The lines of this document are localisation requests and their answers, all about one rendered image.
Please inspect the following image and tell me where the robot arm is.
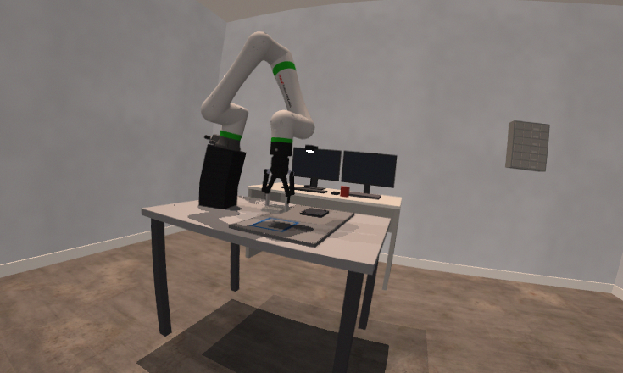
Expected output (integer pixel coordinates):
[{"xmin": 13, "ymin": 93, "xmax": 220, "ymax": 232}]
[{"xmin": 201, "ymin": 31, "xmax": 314, "ymax": 158}]

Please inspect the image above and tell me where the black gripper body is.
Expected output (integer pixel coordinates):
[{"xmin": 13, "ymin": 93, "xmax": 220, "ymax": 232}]
[{"xmin": 270, "ymin": 156, "xmax": 289, "ymax": 178}]

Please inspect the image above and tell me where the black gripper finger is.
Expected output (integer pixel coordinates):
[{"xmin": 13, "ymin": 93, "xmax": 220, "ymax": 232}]
[
  {"xmin": 279, "ymin": 170, "xmax": 295, "ymax": 212},
  {"xmin": 261, "ymin": 169, "xmax": 276, "ymax": 206}
]

